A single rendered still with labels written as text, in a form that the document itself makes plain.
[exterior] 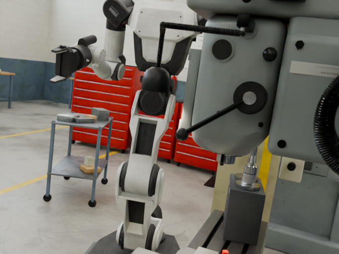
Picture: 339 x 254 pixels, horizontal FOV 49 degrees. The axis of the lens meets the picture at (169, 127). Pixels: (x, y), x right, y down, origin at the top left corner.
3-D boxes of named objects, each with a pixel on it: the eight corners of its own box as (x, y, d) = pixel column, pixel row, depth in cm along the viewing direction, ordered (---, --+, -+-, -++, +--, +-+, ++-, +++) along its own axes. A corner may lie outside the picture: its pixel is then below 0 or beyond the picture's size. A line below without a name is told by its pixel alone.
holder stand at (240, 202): (222, 239, 132) (231, 185, 129) (223, 216, 154) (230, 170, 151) (257, 246, 131) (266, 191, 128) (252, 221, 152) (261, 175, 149)
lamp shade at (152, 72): (142, 88, 99) (144, 64, 98) (168, 91, 99) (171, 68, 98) (140, 89, 92) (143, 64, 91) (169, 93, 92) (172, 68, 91)
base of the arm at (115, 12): (112, 14, 179) (119, -9, 173) (135, 26, 178) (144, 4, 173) (98, 18, 166) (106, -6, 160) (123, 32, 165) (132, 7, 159)
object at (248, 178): (239, 181, 136) (242, 165, 135) (251, 182, 137) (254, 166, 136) (244, 185, 132) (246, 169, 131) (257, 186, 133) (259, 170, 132)
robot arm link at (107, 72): (83, 67, 162) (98, 82, 180) (105, 73, 160) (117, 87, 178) (92, 45, 163) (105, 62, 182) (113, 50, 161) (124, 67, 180)
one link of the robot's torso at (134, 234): (122, 233, 192) (123, 154, 169) (160, 240, 189) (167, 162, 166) (112, 256, 178) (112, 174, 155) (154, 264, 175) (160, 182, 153)
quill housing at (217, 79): (180, 149, 88) (200, 9, 83) (202, 138, 107) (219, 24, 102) (263, 166, 82) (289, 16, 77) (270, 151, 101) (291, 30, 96)
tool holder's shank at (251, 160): (245, 163, 135) (250, 132, 133) (253, 164, 135) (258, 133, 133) (248, 166, 131) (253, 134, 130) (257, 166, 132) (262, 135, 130)
